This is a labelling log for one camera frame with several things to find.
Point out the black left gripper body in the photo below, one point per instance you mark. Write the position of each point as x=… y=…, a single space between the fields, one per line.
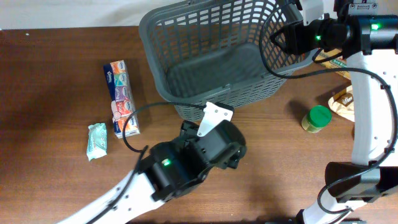
x=189 y=130

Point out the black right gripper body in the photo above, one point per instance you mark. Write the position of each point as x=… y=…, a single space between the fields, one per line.
x=320 y=34

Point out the green lid jar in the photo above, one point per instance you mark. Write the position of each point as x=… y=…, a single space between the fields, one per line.
x=316 y=119

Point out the grey plastic basket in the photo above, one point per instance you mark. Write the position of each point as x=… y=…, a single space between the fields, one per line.
x=218 y=51

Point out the mint green wipes packet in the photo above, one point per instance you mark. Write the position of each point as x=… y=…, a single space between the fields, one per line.
x=97 y=141

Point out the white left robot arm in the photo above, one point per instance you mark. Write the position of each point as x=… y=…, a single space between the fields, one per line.
x=171 y=170

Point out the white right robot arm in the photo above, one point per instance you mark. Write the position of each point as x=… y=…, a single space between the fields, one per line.
x=368 y=43

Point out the San Remo spaghetti packet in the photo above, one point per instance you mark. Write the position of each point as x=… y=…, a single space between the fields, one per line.
x=334 y=63

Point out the Kleenex tissue multipack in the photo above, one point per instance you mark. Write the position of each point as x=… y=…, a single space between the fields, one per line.
x=122 y=101

